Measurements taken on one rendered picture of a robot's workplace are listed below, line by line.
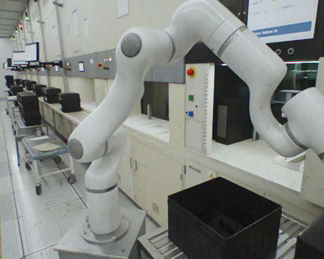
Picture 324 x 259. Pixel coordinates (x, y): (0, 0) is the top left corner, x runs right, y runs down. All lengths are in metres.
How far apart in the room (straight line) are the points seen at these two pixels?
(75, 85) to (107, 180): 3.32
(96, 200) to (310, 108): 0.72
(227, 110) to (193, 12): 1.05
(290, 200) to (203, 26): 0.85
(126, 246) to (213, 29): 0.75
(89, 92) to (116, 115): 3.44
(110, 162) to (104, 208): 0.17
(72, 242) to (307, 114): 0.86
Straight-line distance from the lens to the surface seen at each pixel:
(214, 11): 0.60
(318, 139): 0.58
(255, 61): 0.56
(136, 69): 0.62
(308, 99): 0.58
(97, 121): 0.77
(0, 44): 14.34
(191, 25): 0.61
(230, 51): 0.57
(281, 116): 1.70
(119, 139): 0.88
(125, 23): 2.17
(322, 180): 1.04
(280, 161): 1.39
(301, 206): 1.18
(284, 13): 1.12
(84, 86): 4.15
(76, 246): 0.99
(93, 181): 0.88
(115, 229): 1.00
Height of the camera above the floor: 1.37
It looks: 15 degrees down
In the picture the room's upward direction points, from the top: 1 degrees counter-clockwise
